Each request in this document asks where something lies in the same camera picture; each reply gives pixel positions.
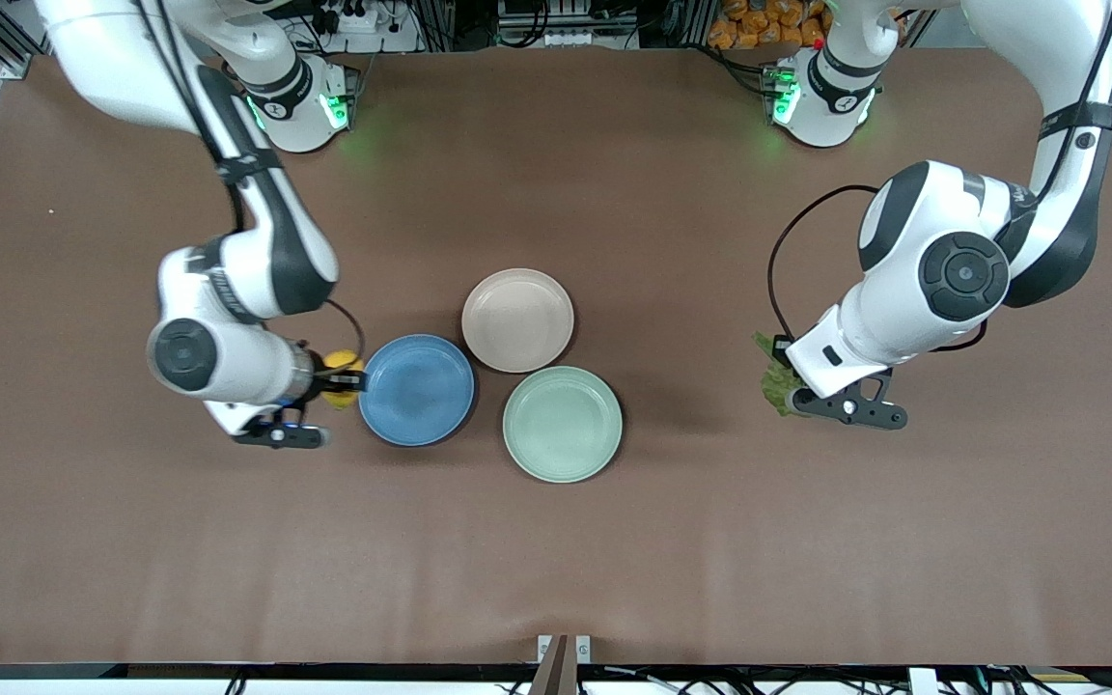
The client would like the yellow lemon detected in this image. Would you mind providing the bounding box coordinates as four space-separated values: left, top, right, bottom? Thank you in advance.
321 351 366 410

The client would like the blue plate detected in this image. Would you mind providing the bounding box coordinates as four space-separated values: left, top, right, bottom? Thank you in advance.
358 334 477 448

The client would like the green lettuce leaf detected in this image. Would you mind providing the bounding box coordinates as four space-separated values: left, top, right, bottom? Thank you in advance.
754 332 813 418

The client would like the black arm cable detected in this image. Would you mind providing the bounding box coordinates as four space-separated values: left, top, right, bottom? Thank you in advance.
324 297 367 360
768 183 880 344

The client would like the table edge mounting bracket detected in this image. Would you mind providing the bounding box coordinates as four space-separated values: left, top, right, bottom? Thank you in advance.
529 634 593 695

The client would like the pale pink plate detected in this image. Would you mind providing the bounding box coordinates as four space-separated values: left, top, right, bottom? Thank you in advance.
461 268 575 374

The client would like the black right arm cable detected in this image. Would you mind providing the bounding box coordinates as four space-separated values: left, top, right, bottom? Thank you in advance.
324 297 367 360

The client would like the pile of orange packets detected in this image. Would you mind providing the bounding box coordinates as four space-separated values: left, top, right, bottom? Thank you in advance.
708 0 832 49

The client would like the pale green plate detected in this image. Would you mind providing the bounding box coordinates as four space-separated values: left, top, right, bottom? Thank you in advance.
502 366 624 484

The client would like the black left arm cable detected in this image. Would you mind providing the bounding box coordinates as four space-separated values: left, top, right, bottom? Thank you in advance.
768 183 880 344

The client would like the white power strip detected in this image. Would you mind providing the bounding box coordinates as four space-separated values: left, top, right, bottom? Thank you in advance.
310 0 422 54

